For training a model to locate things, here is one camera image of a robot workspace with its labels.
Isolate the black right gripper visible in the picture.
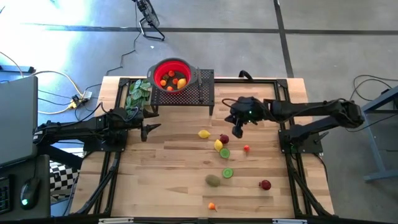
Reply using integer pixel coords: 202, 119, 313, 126
224, 96, 267, 139

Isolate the silver bracket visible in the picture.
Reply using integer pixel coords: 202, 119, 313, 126
98, 217, 134, 224
272, 218, 308, 224

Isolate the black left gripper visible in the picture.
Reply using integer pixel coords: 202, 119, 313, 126
124, 110, 162, 142

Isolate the black fan cable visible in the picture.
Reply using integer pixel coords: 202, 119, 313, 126
105, 2, 140, 77

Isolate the red collapsible colander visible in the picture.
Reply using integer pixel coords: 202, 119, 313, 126
146, 57, 200, 95

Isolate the black aluminium table frame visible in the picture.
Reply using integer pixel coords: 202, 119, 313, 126
70, 77, 336, 218

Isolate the brown whole toy kiwi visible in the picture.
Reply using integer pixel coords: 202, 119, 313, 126
205, 174, 221, 188

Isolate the green potted plant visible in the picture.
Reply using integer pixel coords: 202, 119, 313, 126
124, 78, 153, 114

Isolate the black-white checkerboard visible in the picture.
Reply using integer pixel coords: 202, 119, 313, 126
49, 160, 81, 200

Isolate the black-handled kitchen knife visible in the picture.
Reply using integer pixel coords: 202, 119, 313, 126
197, 67, 205, 103

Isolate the black diagonal beam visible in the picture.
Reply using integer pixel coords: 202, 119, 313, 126
37, 143, 84, 170

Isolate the black floor cable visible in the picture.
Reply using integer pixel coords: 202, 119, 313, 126
345, 74, 398, 133

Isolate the black desk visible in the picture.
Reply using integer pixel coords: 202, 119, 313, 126
0, 154, 52, 220

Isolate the black curved hose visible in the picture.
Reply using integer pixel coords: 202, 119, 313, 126
238, 70, 253, 82

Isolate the black metal floor fan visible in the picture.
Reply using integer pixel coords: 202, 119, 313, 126
132, 0, 166, 42

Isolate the black computer mouse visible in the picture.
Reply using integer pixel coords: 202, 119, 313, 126
20, 177, 40, 210

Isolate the dark flat floor bar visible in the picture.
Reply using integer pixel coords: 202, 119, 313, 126
0, 65, 35, 74

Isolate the cream floor cable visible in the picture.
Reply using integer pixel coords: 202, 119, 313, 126
0, 51, 25, 78
29, 70, 85, 115

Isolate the black perforated metal shelf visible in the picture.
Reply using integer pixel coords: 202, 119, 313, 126
150, 68, 215, 116

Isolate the black keyboard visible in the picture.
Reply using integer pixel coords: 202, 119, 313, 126
0, 175, 13, 215

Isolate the grey-blue table frame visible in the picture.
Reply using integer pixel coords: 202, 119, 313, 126
357, 85, 398, 184

